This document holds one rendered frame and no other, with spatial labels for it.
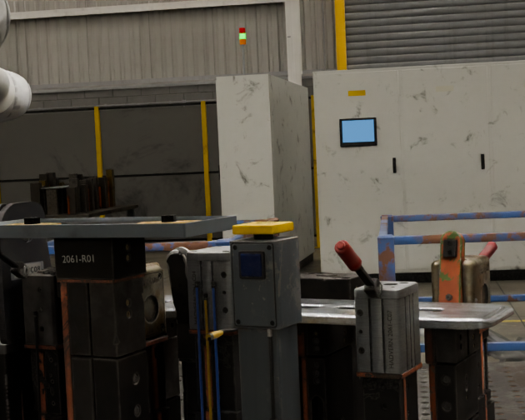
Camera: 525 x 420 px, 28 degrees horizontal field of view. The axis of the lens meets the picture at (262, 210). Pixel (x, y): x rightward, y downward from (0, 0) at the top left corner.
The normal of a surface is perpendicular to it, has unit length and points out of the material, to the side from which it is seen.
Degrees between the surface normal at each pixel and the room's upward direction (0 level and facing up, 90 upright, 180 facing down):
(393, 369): 90
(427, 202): 90
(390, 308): 90
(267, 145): 90
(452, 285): 78
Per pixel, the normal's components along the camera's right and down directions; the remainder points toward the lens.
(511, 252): -0.13, 0.06
